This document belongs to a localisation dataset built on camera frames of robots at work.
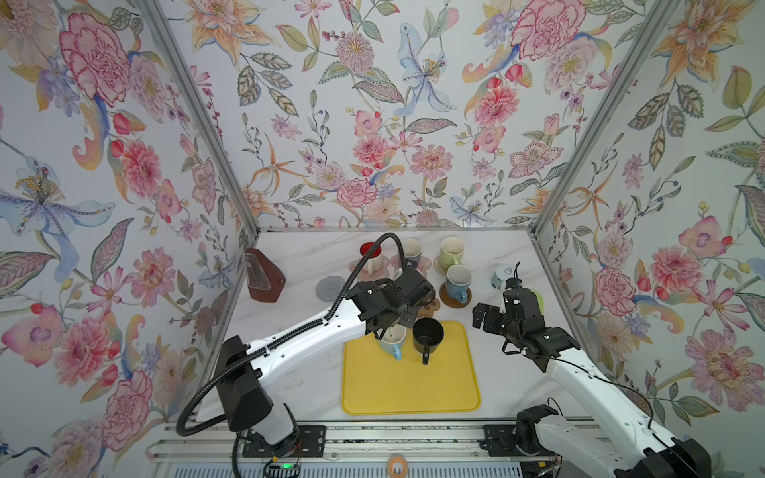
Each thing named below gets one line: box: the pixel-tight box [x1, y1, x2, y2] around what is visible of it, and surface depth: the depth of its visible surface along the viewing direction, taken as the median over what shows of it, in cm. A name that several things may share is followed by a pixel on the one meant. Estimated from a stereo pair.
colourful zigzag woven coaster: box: [433, 254, 449, 276], surface depth 112 cm
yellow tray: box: [341, 320, 482, 416], surface depth 85 cm
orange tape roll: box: [387, 454, 409, 478], surface depth 72 cm
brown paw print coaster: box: [417, 298, 441, 318], surface depth 100 cm
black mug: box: [412, 316, 445, 366], surface depth 86 cm
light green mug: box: [439, 237, 467, 270], surface depth 105 cm
